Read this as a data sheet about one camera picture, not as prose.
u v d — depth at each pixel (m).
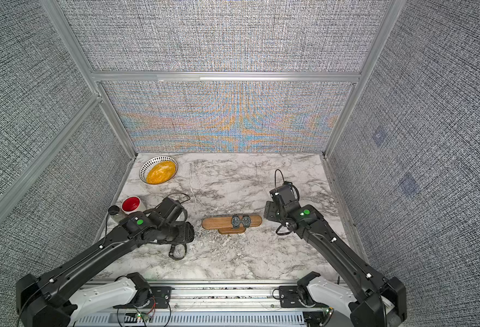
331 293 0.53
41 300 0.38
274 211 0.70
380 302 0.37
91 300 0.50
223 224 0.84
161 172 1.03
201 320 0.70
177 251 0.84
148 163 1.13
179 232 0.67
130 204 0.92
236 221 0.84
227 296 0.75
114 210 0.86
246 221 0.84
